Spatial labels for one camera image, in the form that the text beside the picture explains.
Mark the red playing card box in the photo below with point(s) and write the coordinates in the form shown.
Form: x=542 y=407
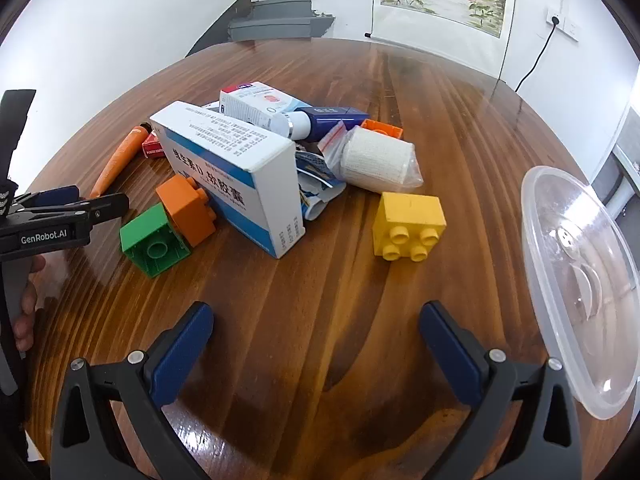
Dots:
x=152 y=147

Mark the white pedestal sink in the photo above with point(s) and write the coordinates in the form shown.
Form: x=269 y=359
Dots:
x=627 y=160

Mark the white pink lotion box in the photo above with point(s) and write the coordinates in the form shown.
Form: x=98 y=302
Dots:
x=260 y=100

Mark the yellow toy building block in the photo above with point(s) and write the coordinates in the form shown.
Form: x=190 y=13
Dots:
x=410 y=220

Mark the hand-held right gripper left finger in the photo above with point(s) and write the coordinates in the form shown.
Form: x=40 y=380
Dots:
x=182 y=350

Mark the white blue medicine box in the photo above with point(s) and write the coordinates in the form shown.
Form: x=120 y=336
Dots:
x=225 y=160

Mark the orange toy building block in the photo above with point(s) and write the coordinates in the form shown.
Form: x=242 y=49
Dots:
x=187 y=210
x=385 y=130

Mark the blue snack wrapper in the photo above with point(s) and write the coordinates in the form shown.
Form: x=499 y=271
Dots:
x=312 y=177

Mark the dark blue tube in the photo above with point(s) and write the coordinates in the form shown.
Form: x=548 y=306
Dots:
x=330 y=120

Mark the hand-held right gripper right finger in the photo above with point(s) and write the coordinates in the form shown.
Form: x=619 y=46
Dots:
x=450 y=350

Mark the orange toy carrot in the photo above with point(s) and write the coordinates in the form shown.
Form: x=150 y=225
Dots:
x=120 y=160

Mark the green toy building block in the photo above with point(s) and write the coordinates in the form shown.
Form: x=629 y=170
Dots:
x=150 y=240

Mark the wooden desktop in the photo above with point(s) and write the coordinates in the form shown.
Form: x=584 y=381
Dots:
x=325 y=300

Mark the clear plastic container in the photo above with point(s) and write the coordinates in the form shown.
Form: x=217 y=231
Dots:
x=575 y=310

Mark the person's left hand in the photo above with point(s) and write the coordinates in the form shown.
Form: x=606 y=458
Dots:
x=29 y=302

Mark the grey stairs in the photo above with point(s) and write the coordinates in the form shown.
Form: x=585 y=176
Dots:
x=280 y=20

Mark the bagged white bandage roll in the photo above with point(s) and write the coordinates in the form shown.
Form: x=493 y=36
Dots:
x=375 y=160

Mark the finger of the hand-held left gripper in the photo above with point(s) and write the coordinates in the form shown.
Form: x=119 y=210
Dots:
x=60 y=195
x=107 y=207

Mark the white wall outlet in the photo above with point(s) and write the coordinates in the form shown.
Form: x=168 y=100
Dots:
x=554 y=19
x=571 y=28

